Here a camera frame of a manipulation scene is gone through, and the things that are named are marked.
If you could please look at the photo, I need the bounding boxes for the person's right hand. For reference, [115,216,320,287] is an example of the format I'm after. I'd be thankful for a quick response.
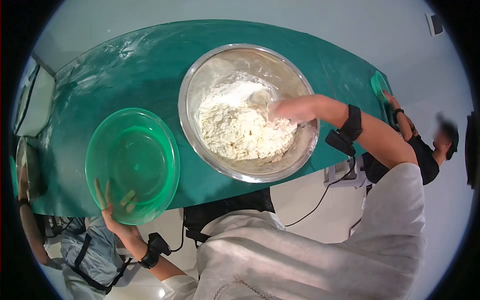
[268,94,350,128]

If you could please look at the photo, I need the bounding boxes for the person's left hand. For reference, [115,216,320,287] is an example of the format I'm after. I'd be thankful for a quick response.
[94,178,148,256]

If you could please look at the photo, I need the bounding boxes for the person's right fingers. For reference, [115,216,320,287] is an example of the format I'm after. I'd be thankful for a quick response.
[268,100,295,123]

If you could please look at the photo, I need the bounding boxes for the person's left thumb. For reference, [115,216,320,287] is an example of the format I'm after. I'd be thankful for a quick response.
[101,203,115,226]

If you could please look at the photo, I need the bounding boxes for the person's left index finger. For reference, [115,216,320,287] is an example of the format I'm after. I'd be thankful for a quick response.
[94,178,108,210]

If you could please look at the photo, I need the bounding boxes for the person's left ring finger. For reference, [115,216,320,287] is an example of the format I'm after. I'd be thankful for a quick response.
[119,189,137,207]

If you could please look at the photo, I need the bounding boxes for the large green plastic bowl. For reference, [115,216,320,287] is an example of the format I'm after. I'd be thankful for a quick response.
[85,107,181,226]

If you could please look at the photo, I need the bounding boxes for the shaggy flour dough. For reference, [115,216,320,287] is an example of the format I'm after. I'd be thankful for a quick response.
[198,80,298,162]

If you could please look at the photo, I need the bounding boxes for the black wrist band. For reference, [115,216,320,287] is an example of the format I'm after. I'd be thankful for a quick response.
[325,104,364,157]
[138,232,172,270]

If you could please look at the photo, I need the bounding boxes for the large steel mixing bowl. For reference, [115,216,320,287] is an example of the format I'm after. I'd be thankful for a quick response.
[178,43,320,184]

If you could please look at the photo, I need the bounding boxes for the white plastic stool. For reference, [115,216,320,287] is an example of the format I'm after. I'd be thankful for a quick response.
[324,155,373,188]

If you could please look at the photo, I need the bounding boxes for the person's legs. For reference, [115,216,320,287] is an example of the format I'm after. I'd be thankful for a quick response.
[183,187,276,244]

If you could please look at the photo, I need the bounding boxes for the small green plastic bowl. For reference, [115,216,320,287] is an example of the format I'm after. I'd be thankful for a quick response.
[370,70,393,104]

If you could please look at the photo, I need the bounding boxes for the person's body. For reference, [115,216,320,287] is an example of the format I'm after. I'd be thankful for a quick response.
[161,162,427,300]

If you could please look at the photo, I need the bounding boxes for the white box with dark strap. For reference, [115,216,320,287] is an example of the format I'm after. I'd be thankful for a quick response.
[13,64,56,138]

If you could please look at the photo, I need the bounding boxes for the white wall socket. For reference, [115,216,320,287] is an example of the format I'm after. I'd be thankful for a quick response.
[425,13,445,37]

